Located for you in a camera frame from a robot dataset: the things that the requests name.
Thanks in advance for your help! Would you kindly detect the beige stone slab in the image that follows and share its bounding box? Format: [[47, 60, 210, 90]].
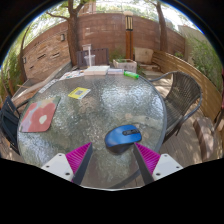
[[133, 46, 154, 65]]

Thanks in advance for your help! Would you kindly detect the blue computer mouse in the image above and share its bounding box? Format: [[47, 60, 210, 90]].
[[104, 124, 143, 155]]

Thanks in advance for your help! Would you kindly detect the wooden lamp post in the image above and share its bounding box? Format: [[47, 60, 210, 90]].
[[123, 10, 135, 60]]

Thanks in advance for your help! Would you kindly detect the thin white booklet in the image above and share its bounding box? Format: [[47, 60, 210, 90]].
[[107, 68, 125, 75]]

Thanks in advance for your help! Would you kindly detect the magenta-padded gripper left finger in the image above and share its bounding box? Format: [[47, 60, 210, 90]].
[[40, 142, 94, 186]]

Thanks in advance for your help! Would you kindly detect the stone raised garden bed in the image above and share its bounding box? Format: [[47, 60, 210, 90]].
[[11, 61, 73, 101]]

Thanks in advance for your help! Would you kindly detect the green tube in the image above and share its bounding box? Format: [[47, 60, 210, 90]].
[[123, 70, 140, 80]]

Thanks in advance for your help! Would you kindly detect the brown wicker chair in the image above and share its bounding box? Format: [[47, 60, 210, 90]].
[[148, 70, 203, 143]]

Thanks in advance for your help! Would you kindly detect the large forked tree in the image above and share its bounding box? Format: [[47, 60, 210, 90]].
[[46, 0, 98, 66]]

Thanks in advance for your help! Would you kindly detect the red folded patio umbrella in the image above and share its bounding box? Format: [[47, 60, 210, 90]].
[[219, 66, 224, 111]]

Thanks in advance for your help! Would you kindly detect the black plastic chair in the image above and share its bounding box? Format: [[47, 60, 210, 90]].
[[0, 95, 21, 155]]

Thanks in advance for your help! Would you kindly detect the colourful printed magazine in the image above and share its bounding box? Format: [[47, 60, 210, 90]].
[[59, 69, 85, 81]]

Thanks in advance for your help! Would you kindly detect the beige square planter box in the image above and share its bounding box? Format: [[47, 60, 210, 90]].
[[112, 58, 138, 74]]

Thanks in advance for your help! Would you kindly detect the open white book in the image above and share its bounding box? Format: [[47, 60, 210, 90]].
[[83, 65, 111, 76]]

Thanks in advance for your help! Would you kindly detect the red floral mouse pad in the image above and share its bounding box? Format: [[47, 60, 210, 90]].
[[18, 95, 62, 134]]

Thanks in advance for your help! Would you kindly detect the thin leaning tree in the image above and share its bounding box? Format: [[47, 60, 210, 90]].
[[18, 26, 34, 84]]

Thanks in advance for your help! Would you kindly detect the clear plastic cup with straw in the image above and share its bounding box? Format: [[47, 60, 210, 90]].
[[83, 49, 96, 67]]

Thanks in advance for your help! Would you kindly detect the slim straight tree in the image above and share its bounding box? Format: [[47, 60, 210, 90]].
[[146, 0, 169, 53]]

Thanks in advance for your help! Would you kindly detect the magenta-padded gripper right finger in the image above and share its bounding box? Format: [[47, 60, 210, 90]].
[[132, 142, 184, 186]]

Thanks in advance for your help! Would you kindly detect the yellow square card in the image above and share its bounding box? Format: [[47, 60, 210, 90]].
[[67, 86, 92, 101]]

